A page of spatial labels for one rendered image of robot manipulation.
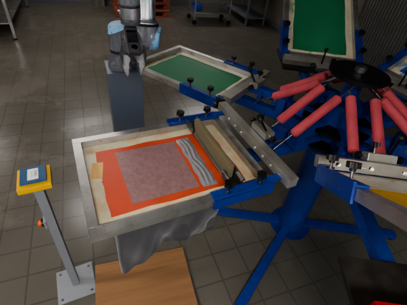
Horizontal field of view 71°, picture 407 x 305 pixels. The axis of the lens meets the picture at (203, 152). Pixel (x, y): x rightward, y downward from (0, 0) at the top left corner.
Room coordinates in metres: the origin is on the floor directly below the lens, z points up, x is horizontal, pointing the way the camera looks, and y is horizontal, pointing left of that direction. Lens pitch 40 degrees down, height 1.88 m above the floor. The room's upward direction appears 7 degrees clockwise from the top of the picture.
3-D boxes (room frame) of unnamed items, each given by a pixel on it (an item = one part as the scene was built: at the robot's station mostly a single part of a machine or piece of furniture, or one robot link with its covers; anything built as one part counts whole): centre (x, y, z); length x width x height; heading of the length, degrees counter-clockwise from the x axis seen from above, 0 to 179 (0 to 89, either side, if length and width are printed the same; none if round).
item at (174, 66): (1.97, 0.01, 1.05); 1.08 x 0.61 x 0.23; 59
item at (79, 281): (0.82, 0.71, 0.48); 0.22 x 0.22 x 0.96; 29
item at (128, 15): (1.09, 0.32, 1.58); 0.08 x 0.08 x 0.05
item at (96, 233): (0.99, 0.15, 0.97); 0.79 x 0.58 x 0.04; 119
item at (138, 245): (0.78, 0.10, 0.74); 0.46 x 0.04 x 0.42; 119
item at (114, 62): (1.48, 0.50, 1.25); 0.15 x 0.15 x 0.10
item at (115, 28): (1.48, 0.49, 1.37); 0.13 x 0.12 x 0.14; 96
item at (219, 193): (0.86, -0.19, 0.98); 0.30 x 0.05 x 0.07; 119
